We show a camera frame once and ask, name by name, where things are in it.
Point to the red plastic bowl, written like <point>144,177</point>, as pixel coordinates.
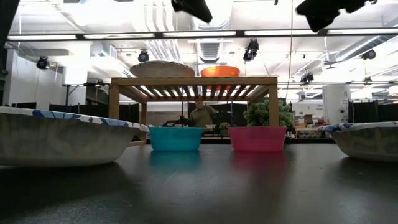
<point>220,71</point>

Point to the blue patterned paper plate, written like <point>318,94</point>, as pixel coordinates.
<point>62,140</point>
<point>161,70</point>
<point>367,143</point>

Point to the teal plastic bowl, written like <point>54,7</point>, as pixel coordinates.
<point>175,138</point>

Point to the magenta plastic bowl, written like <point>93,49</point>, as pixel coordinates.
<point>257,138</point>

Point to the wooden slatted shelf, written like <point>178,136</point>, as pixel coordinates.
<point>192,81</point>

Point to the black overhead light bar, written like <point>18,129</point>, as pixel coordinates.
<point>158,35</point>

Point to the black ceiling spotlight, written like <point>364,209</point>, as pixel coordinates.
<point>143,57</point>
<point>369,54</point>
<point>43,63</point>
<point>251,49</point>

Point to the person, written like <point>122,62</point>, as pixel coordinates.
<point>202,116</point>

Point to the small potted plant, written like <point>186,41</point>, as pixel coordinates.
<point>224,126</point>

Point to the green artificial plant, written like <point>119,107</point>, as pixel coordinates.
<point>259,115</point>

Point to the black table mat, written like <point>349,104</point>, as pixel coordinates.
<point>202,186</point>

